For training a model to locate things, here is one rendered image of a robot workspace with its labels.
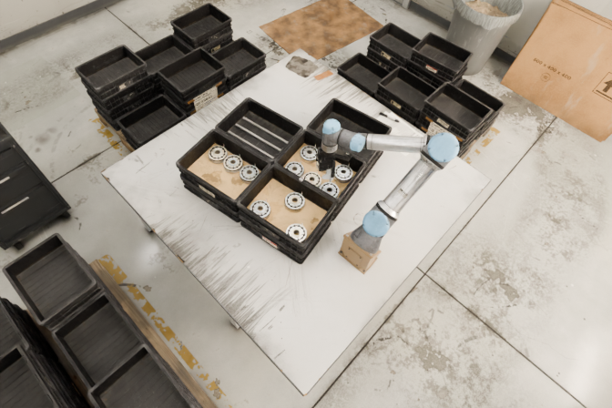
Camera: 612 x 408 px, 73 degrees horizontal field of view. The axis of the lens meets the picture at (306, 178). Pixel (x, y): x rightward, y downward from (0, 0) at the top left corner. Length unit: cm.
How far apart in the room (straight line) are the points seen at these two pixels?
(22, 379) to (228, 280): 103
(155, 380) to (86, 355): 42
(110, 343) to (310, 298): 106
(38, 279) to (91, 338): 42
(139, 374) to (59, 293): 62
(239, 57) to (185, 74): 51
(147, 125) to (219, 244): 142
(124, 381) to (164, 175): 104
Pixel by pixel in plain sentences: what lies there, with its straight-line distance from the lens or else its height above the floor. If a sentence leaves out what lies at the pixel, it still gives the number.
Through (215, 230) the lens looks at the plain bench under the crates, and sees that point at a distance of 221.
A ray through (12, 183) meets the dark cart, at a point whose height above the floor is 58.
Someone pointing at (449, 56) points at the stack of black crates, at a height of 50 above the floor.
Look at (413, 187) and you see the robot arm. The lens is 176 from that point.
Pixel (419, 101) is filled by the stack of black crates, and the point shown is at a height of 38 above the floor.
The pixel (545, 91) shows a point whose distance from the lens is 439.
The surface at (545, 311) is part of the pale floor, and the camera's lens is 327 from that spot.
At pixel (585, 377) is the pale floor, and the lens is 327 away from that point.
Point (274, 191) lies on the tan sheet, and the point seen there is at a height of 83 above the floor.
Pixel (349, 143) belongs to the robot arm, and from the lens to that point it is 181.
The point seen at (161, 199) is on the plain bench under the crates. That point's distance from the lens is 236.
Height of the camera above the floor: 265
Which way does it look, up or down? 56 degrees down
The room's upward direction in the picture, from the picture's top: 6 degrees clockwise
